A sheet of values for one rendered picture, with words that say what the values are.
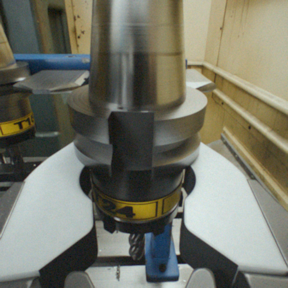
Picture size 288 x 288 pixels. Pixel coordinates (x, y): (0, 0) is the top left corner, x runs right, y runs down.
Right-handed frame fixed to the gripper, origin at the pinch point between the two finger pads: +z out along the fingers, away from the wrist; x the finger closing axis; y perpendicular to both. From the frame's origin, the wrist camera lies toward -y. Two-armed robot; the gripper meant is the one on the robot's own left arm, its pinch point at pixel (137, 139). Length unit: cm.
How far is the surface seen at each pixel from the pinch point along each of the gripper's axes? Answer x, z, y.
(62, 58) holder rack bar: -7.4, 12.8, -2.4
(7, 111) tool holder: -11.0, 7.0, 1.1
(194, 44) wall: 29, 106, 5
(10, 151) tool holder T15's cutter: -12.6, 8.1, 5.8
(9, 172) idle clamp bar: -28.2, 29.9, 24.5
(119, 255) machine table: -2.8, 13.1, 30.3
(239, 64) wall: 35, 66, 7
